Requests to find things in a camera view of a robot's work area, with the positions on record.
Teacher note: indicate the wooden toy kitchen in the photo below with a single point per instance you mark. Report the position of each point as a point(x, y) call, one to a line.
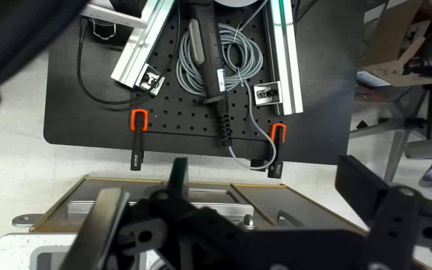
point(276, 199)

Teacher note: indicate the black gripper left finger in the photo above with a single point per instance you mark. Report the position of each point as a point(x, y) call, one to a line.
point(178, 177)

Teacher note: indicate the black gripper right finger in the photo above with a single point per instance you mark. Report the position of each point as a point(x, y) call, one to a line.
point(360, 187)

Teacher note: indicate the black perforated breadboard table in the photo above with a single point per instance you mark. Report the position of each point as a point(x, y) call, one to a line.
point(321, 99)

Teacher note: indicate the grey metal stand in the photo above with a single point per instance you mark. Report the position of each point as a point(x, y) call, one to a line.
point(411, 124)

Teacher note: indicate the flattened cardboard box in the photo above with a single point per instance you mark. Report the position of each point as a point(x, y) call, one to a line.
point(400, 34)

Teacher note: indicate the orange black bar clamp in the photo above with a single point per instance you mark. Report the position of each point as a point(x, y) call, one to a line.
point(276, 150)
point(138, 139)

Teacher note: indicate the aluminium extrusion rail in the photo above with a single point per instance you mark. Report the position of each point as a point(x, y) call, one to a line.
point(285, 49)
point(142, 45)

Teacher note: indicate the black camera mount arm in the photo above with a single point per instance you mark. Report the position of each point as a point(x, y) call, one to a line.
point(427, 64)

